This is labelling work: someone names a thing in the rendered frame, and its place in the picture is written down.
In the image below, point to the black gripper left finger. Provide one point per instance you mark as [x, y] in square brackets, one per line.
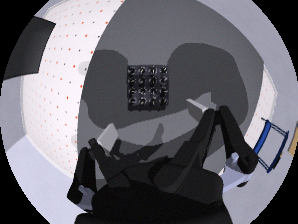
[83, 186]

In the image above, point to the dark grey knob box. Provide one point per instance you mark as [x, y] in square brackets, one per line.
[148, 78]

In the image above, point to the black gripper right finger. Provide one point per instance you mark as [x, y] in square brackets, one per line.
[238, 168]

